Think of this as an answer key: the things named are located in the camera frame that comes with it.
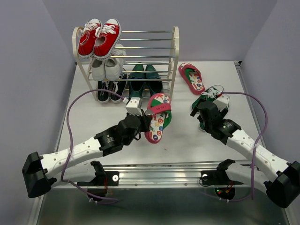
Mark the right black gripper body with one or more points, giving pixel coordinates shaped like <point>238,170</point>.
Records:
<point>223,112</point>

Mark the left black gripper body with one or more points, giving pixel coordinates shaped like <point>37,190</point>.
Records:
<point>142,127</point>

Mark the pink sandal front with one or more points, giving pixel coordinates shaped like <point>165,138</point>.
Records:
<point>160,106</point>

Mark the pink sandal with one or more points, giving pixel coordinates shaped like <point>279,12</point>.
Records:
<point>160,106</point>
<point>192,77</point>

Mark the green loafer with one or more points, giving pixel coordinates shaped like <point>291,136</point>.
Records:
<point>155,85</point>
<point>136,87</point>

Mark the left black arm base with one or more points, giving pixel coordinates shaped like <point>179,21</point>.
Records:
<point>99,176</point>

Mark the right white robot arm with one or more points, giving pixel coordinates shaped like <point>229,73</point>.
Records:
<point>274,176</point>

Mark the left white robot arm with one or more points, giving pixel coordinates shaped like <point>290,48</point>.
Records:
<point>41,172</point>

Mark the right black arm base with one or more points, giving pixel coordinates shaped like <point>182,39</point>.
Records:
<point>218,176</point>

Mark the cream shoe shelf with rods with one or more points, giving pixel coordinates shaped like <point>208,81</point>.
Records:
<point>165,65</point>

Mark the green sneaker upper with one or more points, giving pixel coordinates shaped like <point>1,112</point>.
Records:
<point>210,94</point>

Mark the pink sandal back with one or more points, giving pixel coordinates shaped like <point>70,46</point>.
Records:
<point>192,77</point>

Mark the left black canvas sneaker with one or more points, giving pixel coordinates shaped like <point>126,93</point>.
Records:
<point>103,96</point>

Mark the black canvas sneaker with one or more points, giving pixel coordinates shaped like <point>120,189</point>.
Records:
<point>118,87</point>
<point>103,96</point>

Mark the right black canvas sneaker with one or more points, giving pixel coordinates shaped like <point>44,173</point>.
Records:
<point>118,87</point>

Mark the right white sneaker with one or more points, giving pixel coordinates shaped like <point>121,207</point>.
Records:
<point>115,62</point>

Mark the white sneaker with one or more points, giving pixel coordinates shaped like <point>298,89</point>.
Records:
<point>98,69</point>
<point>115,62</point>

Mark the left white sneaker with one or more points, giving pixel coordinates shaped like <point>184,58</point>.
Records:
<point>98,69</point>

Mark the right red canvas sneaker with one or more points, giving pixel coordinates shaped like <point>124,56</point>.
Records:
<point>107,36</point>

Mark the red canvas sneaker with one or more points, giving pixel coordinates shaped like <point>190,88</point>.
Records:
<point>87,37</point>
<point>107,36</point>

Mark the left red canvas sneaker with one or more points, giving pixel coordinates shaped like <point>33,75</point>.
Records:
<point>87,37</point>

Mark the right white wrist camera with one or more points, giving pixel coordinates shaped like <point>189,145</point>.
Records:
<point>222,102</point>

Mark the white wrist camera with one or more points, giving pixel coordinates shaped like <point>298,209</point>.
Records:
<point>222,102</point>
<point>134,105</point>

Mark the aluminium rail frame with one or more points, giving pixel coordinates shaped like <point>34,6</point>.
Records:
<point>175,162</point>

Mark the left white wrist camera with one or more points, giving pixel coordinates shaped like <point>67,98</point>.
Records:
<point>134,105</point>

